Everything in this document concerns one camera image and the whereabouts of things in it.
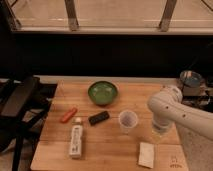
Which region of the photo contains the clear plastic cup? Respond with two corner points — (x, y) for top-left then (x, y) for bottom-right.
(118, 110), (138, 134)

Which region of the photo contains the metal pot with lid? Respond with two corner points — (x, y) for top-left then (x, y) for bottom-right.
(180, 70), (204, 96)

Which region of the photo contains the black rectangular block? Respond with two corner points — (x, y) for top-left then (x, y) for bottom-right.
(88, 111), (110, 126)

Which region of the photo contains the green ceramic bowl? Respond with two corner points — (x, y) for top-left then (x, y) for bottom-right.
(88, 81), (118, 106)

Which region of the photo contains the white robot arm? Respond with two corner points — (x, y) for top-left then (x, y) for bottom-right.
(147, 85), (213, 140)

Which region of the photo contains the black chair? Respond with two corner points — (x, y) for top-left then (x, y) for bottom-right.
(0, 77), (56, 171)

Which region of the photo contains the orange carrot toy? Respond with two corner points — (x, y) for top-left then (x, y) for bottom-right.
(60, 108), (78, 123)

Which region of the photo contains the white bottle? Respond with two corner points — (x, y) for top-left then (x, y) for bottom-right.
(69, 117), (83, 159)

